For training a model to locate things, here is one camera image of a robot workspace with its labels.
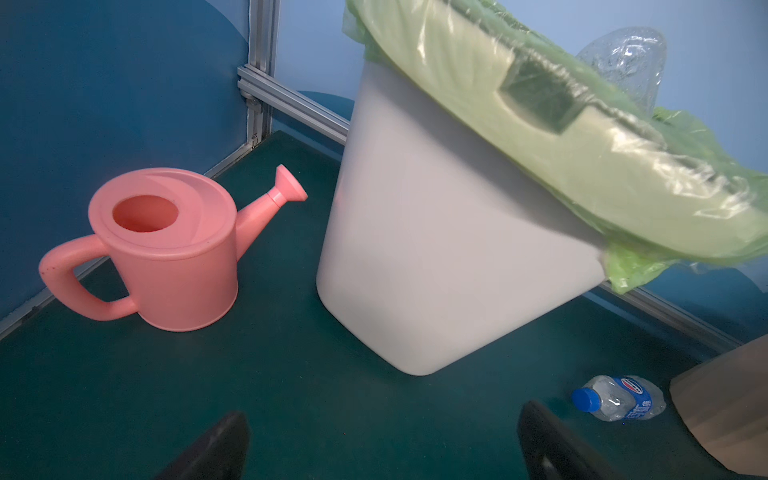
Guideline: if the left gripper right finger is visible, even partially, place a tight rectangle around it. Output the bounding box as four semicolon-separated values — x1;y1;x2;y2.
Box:
517;401;626;479

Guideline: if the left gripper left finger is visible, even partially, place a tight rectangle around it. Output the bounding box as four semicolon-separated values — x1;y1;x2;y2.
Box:
155;411;250;480

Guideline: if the clear ribbed bottle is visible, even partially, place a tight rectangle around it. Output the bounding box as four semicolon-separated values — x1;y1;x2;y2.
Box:
576;27;667;115

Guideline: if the white plastic waste bin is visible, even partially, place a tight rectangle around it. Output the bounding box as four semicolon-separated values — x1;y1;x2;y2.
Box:
316;62;605;376

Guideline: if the green bin liner bag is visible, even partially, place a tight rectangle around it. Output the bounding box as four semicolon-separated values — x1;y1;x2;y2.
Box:
344;1;767;293

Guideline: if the small blue label bottle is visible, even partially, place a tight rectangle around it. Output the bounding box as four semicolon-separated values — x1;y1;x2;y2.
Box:
571;375;667;422

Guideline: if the beige ribbed flower pot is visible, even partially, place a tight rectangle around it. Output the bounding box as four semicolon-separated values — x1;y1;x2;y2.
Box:
670;336;767;477

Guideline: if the pink watering can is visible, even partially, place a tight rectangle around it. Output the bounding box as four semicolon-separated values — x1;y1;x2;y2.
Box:
39;165;308;332

